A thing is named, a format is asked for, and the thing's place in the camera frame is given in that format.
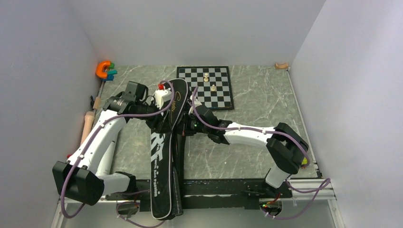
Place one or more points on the black white chessboard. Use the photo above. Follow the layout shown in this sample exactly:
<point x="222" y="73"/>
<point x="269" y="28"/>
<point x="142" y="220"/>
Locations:
<point x="222" y="99"/>

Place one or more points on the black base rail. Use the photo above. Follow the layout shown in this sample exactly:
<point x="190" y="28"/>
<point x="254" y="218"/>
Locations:
<point x="210" y="193"/>

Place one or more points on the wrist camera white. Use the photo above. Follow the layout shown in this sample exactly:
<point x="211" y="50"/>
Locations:
<point x="194" y="103"/>
<point x="162" y="95"/>

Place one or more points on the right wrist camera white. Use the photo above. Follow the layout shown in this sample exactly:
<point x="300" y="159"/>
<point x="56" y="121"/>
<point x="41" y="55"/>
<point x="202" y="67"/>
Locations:
<point x="194" y="103"/>

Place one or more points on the colourful toy brick train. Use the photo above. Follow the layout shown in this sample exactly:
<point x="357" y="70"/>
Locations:
<point x="304" y="163"/>

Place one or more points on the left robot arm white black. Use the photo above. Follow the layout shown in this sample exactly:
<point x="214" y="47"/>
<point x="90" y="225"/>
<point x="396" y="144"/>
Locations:
<point x="77" y="178"/>

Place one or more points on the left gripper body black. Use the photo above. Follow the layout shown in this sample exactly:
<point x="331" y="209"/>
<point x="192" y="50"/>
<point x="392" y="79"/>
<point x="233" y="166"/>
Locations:
<point x="155" y="123"/>

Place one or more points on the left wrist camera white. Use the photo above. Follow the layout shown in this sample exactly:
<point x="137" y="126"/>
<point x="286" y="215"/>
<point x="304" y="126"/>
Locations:
<point x="162" y="95"/>

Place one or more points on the black racket bag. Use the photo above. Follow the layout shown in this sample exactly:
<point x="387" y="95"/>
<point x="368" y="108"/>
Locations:
<point x="164" y="150"/>

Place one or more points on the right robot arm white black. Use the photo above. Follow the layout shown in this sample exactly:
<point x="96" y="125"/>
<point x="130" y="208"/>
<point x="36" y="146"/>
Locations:
<point x="285" y="146"/>

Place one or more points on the beige toy microphone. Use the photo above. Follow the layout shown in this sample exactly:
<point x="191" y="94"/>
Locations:
<point x="88" y="123"/>

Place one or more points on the orange C-shaped toy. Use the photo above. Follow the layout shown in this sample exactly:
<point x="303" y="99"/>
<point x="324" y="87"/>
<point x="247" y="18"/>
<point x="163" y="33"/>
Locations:
<point x="102" y="69"/>

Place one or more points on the wooden arch block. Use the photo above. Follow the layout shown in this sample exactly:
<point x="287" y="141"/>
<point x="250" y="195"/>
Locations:
<point x="281" y="66"/>

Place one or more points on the small beige handled tool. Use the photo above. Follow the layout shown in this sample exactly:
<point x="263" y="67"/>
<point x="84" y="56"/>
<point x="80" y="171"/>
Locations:
<point x="94" y="102"/>

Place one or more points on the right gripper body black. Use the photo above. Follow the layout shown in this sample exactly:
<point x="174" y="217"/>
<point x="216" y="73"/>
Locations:
<point x="190" y="126"/>

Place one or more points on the teal blue toy blocks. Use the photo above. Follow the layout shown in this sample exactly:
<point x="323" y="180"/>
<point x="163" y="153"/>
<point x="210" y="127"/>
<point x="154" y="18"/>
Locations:
<point x="110" y="72"/>

